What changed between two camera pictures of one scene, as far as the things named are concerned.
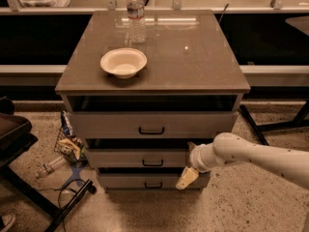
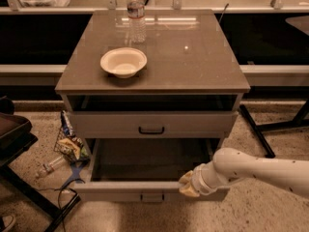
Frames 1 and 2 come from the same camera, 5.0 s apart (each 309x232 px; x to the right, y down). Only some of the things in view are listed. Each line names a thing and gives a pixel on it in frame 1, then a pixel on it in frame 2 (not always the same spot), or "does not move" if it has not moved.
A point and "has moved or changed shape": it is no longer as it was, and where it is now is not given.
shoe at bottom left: x=8 y=219 does not move
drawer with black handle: x=139 y=158 has moved or changed shape
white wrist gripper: x=195 y=159 to x=198 y=179
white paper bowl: x=123 y=62 does not move
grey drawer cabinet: x=144 y=87 does not move
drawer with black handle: x=154 y=125 does not move
